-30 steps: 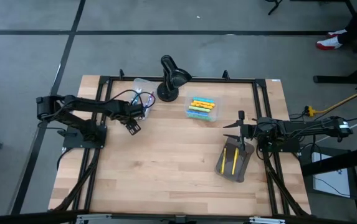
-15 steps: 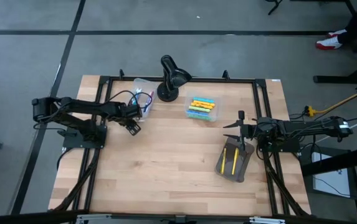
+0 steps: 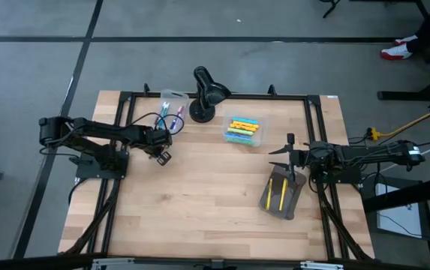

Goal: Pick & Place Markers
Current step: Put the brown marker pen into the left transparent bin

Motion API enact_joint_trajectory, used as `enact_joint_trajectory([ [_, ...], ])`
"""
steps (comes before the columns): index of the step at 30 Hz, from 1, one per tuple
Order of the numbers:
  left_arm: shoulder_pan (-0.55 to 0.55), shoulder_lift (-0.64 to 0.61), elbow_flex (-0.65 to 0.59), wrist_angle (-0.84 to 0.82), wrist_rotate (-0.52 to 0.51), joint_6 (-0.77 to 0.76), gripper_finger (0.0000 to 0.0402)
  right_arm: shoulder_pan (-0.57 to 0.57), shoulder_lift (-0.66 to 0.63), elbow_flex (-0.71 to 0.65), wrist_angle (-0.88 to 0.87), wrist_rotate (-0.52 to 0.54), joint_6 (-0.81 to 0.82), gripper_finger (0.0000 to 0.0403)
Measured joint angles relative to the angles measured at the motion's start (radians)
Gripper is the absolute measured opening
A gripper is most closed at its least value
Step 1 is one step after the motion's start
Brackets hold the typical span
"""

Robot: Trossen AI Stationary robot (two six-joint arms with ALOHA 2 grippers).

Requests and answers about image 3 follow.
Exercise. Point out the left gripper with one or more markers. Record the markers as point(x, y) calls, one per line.
point(158, 140)

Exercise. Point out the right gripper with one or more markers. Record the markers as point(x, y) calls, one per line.
point(299, 159)

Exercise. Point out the thin green marker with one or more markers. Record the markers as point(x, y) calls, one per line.
point(163, 114)

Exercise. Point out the pink marker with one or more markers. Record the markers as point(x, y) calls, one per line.
point(179, 111)

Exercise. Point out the slim yellow highlighter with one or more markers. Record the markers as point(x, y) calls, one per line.
point(283, 194)
point(269, 194)

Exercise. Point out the thick yellow highlighter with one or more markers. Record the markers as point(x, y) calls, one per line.
point(247, 125)
point(240, 127)

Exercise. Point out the blue highlighter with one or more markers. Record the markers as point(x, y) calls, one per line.
point(238, 136)
point(245, 120)

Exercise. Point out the light green highlighter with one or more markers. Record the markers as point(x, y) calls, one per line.
point(240, 132)

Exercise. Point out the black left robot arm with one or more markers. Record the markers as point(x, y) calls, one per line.
point(98, 135)

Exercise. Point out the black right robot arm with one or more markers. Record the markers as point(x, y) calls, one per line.
point(368, 157)

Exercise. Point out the clear plastic bin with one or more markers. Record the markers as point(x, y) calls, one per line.
point(261, 138)
point(182, 99)

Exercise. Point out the smoky grey plastic bin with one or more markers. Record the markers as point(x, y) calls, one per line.
point(293, 202)

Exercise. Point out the black gooseneck desk lamp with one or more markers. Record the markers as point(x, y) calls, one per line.
point(209, 93)

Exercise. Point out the white flat box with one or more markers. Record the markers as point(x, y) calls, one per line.
point(394, 217)

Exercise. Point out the black desk leg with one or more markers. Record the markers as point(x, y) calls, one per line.
point(406, 95)

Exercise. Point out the black aluminium rig frame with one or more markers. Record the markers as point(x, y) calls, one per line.
point(293, 97)

